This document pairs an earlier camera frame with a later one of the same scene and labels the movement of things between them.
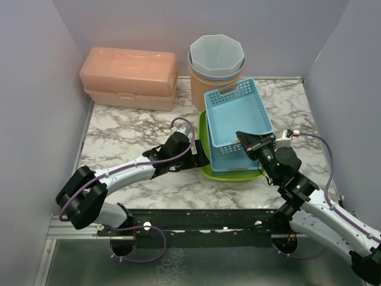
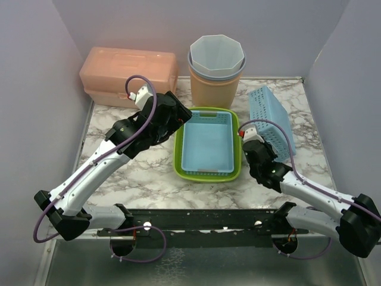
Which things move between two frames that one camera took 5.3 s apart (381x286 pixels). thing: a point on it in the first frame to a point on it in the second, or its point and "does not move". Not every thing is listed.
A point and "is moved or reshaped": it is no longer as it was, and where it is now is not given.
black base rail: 199,228 does not move
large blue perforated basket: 238,108 to 264,105
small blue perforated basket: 231,157 is moved or reshaped
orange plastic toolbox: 130,78 does not move
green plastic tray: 227,175 to 233,176
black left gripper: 196,160 to 180,116
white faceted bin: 216,55 does not move
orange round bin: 199,86 does not move
